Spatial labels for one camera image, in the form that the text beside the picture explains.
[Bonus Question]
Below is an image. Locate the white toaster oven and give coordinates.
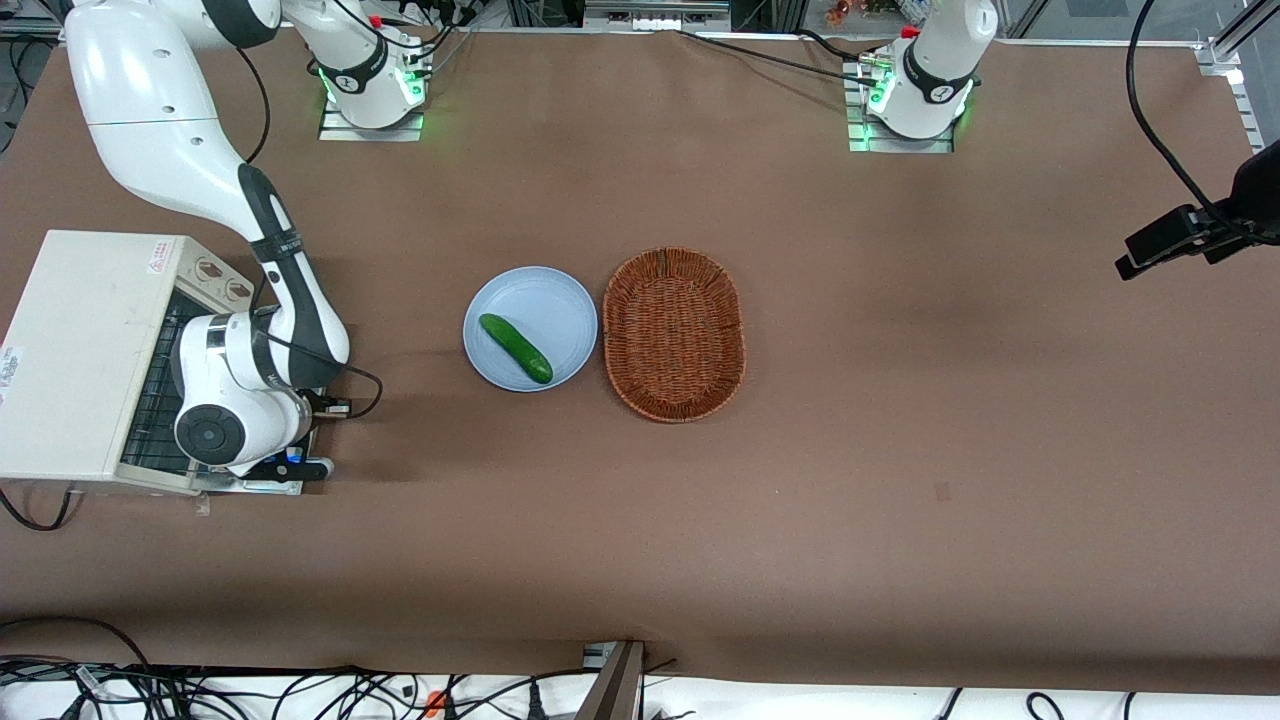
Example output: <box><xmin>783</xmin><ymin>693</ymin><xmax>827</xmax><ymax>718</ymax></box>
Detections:
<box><xmin>0</xmin><ymin>230</ymin><xmax>257</xmax><ymax>496</ymax></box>

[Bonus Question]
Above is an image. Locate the green cucumber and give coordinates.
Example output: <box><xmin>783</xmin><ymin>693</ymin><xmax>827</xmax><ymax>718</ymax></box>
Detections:
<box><xmin>479</xmin><ymin>313</ymin><xmax>554</xmax><ymax>385</ymax></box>

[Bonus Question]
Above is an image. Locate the light blue round plate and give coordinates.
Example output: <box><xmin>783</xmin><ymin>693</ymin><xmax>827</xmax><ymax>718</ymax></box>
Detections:
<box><xmin>463</xmin><ymin>265</ymin><xmax>600</xmax><ymax>393</ymax></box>

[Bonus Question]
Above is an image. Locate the brown oval wicker basket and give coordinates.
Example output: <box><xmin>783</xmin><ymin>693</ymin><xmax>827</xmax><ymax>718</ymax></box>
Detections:
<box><xmin>603</xmin><ymin>247</ymin><xmax>747</xmax><ymax>424</ymax></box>

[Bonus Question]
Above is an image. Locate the black left wrist camera cable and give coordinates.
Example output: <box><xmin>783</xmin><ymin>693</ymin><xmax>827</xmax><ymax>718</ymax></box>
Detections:
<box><xmin>1125</xmin><ymin>0</ymin><xmax>1256</xmax><ymax>231</ymax></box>

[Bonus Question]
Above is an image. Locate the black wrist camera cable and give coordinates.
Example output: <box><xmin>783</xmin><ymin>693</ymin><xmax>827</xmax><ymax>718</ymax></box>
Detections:
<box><xmin>1125</xmin><ymin>0</ymin><xmax>1256</xmax><ymax>231</ymax></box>
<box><xmin>232</xmin><ymin>40</ymin><xmax>385</xmax><ymax>419</ymax></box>

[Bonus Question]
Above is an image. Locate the metal oven wire rack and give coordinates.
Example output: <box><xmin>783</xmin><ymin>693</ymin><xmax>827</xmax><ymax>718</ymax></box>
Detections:
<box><xmin>122</xmin><ymin>292</ymin><xmax>211</xmax><ymax>473</ymax></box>

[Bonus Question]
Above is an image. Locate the aluminium frame rail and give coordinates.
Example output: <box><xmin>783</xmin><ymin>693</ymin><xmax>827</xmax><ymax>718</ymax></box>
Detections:
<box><xmin>1193</xmin><ymin>0</ymin><xmax>1280</xmax><ymax>129</ymax></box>

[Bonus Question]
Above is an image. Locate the thin black arc cable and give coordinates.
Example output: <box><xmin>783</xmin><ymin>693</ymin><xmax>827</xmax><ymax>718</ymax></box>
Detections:
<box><xmin>0</xmin><ymin>614</ymin><xmax>153</xmax><ymax>673</ymax></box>

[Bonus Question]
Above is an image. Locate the black oven power cable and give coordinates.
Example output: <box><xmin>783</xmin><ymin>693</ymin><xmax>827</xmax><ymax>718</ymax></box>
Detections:
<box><xmin>0</xmin><ymin>483</ymin><xmax>77</xmax><ymax>532</ymax></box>

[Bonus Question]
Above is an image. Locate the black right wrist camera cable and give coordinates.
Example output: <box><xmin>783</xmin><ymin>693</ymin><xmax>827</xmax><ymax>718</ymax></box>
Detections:
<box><xmin>232</xmin><ymin>40</ymin><xmax>385</xmax><ymax>419</ymax></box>

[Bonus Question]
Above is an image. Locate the grey metal stand post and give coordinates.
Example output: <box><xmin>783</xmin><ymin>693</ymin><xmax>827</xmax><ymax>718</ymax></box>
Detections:
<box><xmin>577</xmin><ymin>640</ymin><xmax>649</xmax><ymax>720</ymax></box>

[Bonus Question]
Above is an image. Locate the short black base cable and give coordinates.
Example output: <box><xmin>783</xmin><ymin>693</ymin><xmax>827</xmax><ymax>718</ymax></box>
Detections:
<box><xmin>795</xmin><ymin>27</ymin><xmax>873</xmax><ymax>65</ymax></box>

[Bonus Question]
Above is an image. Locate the long black base cable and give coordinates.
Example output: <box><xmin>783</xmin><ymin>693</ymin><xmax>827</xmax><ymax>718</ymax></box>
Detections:
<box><xmin>675</xmin><ymin>28</ymin><xmax>886</xmax><ymax>91</ymax></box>

